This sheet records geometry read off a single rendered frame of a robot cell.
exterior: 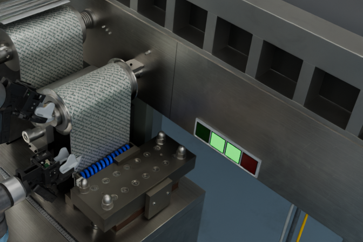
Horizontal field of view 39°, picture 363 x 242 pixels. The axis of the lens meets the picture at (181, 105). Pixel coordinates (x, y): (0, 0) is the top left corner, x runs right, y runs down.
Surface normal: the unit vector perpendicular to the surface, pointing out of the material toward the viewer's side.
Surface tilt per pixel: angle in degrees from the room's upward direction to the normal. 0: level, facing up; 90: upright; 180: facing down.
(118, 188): 0
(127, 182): 0
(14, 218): 0
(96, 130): 90
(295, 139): 90
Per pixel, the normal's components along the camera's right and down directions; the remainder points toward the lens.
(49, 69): 0.72, 0.50
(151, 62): -0.68, 0.41
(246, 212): 0.09, -0.78
